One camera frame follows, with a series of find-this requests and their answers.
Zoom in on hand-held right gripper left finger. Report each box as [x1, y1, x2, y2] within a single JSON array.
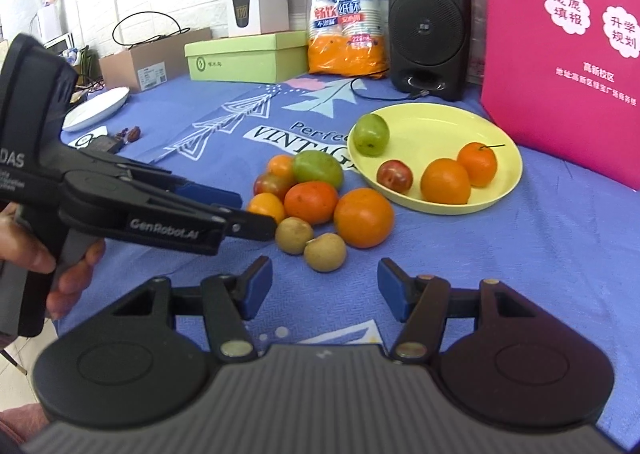
[[112, 256, 275, 363]]

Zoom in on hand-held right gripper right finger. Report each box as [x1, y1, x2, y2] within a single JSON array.
[[377, 258, 539, 363]]

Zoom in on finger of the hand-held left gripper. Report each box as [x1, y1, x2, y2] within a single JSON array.
[[75, 148, 244, 210], [59, 170, 279, 255]]

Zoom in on small orange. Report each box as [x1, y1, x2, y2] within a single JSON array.
[[266, 154, 297, 185], [247, 192, 287, 225]]

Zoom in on yellow plate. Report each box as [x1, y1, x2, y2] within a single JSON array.
[[347, 102, 524, 215]]

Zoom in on person's left hand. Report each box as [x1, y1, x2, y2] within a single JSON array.
[[0, 204, 107, 321]]

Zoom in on brown kiwi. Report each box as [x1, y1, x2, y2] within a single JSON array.
[[275, 217, 315, 255], [304, 233, 348, 273]]

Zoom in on red-green apple on cloth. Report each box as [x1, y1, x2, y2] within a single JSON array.
[[253, 173, 293, 202]]

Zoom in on white microwave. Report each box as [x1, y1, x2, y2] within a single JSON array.
[[42, 32, 76, 57]]

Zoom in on white card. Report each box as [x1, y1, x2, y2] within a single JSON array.
[[67, 126, 109, 149]]

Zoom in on white plate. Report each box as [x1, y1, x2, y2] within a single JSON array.
[[61, 86, 131, 133]]

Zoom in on red-orange tangerine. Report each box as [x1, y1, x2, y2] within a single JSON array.
[[284, 181, 340, 226]]

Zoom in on large orange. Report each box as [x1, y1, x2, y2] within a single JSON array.
[[333, 188, 396, 249]]

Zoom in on black power adapter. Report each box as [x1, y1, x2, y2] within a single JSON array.
[[75, 134, 127, 155]]

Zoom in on green mango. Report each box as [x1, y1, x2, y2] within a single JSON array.
[[291, 150, 345, 189]]

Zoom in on small red apple on plate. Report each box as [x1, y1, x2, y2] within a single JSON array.
[[376, 160, 414, 193]]

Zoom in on blue printed tablecloth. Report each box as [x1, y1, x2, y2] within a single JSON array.
[[55, 68, 640, 435]]

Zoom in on cardboard box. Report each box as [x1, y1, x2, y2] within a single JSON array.
[[98, 26, 214, 94]]

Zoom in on round orange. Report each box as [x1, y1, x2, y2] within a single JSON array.
[[420, 158, 472, 205]]

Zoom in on green shoe box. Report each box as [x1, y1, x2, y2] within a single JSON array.
[[184, 30, 309, 84]]

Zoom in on orange with stem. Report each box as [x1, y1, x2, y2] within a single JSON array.
[[456, 141, 506, 187]]

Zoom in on green plum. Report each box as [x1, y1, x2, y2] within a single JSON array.
[[353, 114, 391, 158]]

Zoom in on white box with cup picture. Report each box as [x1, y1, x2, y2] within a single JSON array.
[[224, 0, 291, 39]]

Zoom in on orange paper cup pack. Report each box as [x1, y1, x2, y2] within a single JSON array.
[[301, 0, 391, 79]]

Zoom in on pink printed sign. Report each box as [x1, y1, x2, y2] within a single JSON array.
[[479, 0, 640, 185]]

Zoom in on black speaker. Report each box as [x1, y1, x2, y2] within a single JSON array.
[[388, 0, 472, 102]]

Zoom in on person's leg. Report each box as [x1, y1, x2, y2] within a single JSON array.
[[0, 401, 49, 454]]

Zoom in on black cable loop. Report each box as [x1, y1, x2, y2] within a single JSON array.
[[111, 8, 184, 47]]

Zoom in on black speaker cable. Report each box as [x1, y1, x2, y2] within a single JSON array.
[[350, 76, 431, 102]]

